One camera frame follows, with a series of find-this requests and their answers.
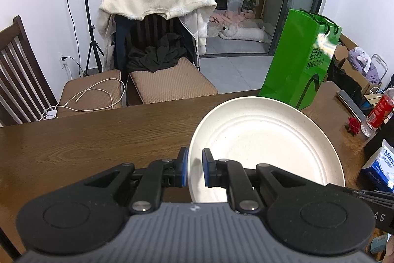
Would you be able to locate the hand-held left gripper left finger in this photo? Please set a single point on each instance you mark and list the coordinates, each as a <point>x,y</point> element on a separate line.
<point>183,167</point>

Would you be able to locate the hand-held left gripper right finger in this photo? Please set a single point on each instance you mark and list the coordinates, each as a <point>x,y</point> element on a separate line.
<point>206,167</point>

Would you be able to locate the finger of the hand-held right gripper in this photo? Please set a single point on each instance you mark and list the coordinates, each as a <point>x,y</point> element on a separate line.
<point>369,193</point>

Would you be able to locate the cream round plate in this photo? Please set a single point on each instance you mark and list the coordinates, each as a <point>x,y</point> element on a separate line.
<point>264,142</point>

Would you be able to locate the blue tissue pack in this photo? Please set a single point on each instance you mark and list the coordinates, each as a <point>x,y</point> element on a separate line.
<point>381,164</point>

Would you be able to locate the black box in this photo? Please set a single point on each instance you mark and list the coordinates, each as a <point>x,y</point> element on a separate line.
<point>388,135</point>

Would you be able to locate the small red flower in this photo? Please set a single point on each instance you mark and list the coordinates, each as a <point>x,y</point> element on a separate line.
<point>354,126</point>

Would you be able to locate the red label plastic bottle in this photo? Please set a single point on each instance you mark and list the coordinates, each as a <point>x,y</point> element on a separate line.
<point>381,109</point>

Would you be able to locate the brown seat cushion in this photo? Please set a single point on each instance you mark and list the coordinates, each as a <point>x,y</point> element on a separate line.
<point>77,81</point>
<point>172,81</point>

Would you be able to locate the black tablet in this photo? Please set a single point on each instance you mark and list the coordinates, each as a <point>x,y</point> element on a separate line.
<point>351,104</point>

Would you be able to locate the dark crumpled cloth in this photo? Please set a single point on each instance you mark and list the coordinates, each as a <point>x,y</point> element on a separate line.
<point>160,56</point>

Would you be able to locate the purple cloth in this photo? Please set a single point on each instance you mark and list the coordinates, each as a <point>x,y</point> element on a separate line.
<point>366,65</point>

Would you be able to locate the green paper bag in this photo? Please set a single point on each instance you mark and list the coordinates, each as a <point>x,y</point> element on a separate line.
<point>292,65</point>

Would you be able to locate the white plush dog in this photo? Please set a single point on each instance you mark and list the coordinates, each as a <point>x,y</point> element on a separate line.
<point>243,33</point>

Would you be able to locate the dark blue garment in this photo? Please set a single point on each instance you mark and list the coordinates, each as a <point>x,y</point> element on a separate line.
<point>121,41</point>

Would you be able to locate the dark wooden chair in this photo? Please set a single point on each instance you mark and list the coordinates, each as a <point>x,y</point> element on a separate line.
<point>18,65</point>
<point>154,28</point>

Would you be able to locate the open cardboard box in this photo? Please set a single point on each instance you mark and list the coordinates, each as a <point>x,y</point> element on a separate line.
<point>341,53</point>

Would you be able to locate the white charger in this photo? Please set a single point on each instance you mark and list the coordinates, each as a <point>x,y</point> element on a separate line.
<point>49,113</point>

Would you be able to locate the pink blanket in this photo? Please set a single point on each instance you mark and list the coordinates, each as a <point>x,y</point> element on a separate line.
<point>229,18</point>

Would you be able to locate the white wall socket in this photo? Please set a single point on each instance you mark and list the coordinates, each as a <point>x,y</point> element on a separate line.
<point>64,65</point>

